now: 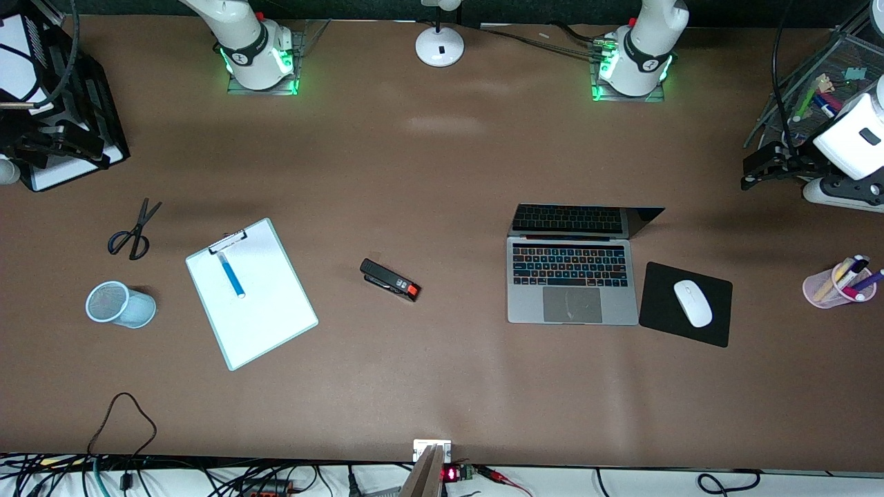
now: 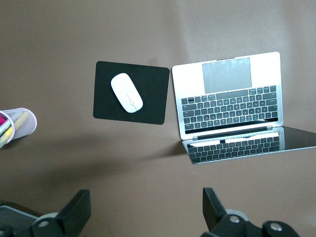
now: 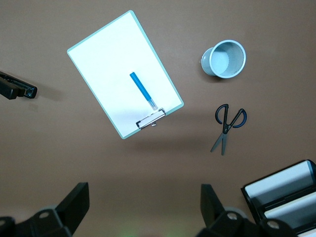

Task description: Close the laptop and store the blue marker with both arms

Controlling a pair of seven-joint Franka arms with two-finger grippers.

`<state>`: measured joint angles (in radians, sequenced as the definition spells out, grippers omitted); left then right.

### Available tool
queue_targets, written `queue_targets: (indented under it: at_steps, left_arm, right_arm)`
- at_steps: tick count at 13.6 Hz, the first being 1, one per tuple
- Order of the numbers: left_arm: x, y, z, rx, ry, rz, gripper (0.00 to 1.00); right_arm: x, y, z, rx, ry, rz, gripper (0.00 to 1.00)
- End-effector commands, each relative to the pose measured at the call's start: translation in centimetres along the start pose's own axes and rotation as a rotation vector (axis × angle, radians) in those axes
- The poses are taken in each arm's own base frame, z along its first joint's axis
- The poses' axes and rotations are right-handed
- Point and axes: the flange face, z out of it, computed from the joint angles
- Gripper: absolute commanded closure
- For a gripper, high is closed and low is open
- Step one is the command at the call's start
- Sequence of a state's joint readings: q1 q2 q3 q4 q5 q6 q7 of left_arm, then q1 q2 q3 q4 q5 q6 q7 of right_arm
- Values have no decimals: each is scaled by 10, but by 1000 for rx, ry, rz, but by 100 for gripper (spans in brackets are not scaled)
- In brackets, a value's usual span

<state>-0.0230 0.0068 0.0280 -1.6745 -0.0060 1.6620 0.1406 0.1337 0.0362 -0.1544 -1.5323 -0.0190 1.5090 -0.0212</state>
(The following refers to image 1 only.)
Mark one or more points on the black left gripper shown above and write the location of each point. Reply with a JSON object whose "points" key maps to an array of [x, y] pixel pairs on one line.
{"points": [[795, 163]]}

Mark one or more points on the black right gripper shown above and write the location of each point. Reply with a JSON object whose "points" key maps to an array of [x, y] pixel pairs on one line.
{"points": [[21, 131]]}

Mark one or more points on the silver laptop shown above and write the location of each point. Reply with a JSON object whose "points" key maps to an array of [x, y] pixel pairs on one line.
{"points": [[572, 283]]}

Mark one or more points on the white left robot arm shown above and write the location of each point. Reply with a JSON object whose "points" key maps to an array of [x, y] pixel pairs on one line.
{"points": [[853, 134]]}

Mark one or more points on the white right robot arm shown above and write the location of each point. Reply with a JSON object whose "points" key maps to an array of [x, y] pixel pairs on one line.
{"points": [[252, 48]]}

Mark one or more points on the green marker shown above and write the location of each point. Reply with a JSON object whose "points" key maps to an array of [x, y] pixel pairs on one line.
{"points": [[804, 103]]}

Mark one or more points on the blue and white marker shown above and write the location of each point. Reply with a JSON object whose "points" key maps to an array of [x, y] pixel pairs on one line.
{"points": [[824, 105]]}

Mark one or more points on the red and white marker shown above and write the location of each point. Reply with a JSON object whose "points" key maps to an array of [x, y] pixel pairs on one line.
{"points": [[834, 101]]}

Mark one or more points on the black and white marker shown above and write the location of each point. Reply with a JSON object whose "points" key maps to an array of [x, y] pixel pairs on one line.
{"points": [[855, 268]]}

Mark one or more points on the purple marker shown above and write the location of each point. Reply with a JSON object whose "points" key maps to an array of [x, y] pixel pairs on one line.
{"points": [[871, 279]]}

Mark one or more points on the pink marker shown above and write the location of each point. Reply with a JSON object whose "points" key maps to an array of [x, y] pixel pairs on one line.
{"points": [[853, 294]]}

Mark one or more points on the white paper sheet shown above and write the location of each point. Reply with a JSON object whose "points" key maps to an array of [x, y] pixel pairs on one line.
{"points": [[65, 174], [14, 69]]}

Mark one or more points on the black stacked paper tray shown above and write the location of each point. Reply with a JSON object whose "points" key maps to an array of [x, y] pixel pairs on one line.
{"points": [[97, 103]]}

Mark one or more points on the wooden clip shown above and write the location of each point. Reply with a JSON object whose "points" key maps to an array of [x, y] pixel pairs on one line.
{"points": [[824, 83]]}

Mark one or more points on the black scissors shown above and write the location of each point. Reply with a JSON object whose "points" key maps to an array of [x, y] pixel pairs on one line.
{"points": [[138, 231]]}

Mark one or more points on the yellow pen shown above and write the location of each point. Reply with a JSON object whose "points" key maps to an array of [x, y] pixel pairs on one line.
{"points": [[832, 279]]}

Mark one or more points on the pink pen cup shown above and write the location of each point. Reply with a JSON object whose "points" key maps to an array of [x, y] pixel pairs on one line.
{"points": [[822, 293]]}

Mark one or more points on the black metal mesh organizer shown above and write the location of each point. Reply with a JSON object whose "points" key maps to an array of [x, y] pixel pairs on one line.
{"points": [[853, 55]]}

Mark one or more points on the white computer mouse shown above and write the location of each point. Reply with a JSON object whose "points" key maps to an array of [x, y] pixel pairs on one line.
{"points": [[693, 302]]}

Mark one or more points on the black mouse pad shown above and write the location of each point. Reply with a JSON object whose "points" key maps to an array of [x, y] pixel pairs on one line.
{"points": [[659, 304]]}

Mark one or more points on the blue mesh pen cup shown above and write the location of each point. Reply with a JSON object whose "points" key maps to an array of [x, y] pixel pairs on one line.
{"points": [[135, 309]]}

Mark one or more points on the white clipboard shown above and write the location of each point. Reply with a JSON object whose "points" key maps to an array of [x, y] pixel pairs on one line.
{"points": [[259, 310]]}

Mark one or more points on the black stapler with red end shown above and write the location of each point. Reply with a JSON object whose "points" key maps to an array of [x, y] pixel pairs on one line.
{"points": [[387, 278]]}

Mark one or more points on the white lamp base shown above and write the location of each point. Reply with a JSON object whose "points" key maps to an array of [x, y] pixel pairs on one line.
{"points": [[440, 45]]}

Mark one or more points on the red clip lead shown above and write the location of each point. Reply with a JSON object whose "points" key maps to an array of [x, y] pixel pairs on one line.
{"points": [[501, 476]]}

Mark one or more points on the circuit board with red display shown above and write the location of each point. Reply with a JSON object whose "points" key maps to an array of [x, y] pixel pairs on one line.
{"points": [[457, 473]]}

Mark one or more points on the clear left arm base plate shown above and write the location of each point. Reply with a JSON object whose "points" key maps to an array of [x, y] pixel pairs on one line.
{"points": [[649, 96]]}

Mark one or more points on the clear right arm base plate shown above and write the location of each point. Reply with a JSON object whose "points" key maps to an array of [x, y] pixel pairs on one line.
{"points": [[311, 34]]}

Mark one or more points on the wooden post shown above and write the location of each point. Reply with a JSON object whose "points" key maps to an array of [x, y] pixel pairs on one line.
{"points": [[423, 476]]}

